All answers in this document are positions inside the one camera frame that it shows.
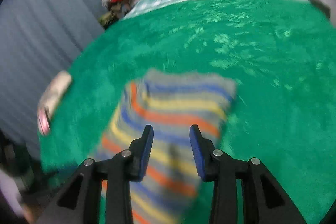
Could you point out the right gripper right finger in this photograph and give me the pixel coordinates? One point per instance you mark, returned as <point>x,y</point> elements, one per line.
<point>264,199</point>

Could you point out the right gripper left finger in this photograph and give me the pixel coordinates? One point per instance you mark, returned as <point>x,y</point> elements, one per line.
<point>78,200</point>

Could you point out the striped knit sweater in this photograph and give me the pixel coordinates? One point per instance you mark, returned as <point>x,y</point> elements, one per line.
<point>171,104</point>

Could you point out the smartphone with lit screen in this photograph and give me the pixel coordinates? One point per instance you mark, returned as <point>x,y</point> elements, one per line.
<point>43,121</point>

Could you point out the patterned cream pillow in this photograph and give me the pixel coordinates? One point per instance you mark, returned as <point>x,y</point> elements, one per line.
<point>53,94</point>

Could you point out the green floral bedspread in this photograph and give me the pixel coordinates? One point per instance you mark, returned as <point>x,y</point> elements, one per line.
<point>281,54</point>

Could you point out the grey curtain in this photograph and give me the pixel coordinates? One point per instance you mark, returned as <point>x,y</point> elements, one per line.
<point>39,38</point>

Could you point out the clutter pile with red item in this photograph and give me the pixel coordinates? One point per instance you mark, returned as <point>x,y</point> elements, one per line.
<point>117,9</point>

